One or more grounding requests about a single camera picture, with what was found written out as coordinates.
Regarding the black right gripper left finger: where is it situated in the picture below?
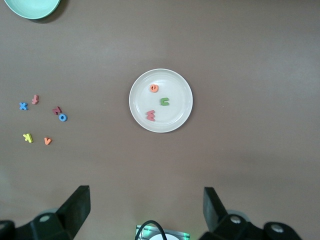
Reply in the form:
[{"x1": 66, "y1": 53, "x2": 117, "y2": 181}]
[{"x1": 17, "y1": 185, "x2": 91, "y2": 240}]

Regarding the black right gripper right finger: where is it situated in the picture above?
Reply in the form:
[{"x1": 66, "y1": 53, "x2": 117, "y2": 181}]
[{"x1": 199, "y1": 187, "x2": 266, "y2": 240}]

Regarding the beige plate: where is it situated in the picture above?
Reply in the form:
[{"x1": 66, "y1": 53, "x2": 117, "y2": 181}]
[{"x1": 128, "y1": 68, "x2": 194, "y2": 134}]

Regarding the pale green plate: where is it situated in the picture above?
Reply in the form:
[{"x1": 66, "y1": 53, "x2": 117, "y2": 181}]
[{"x1": 3, "y1": 0, "x2": 62, "y2": 20}]

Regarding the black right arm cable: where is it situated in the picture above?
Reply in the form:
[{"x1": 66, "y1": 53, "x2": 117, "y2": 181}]
[{"x1": 136, "y1": 219, "x2": 167, "y2": 240}]

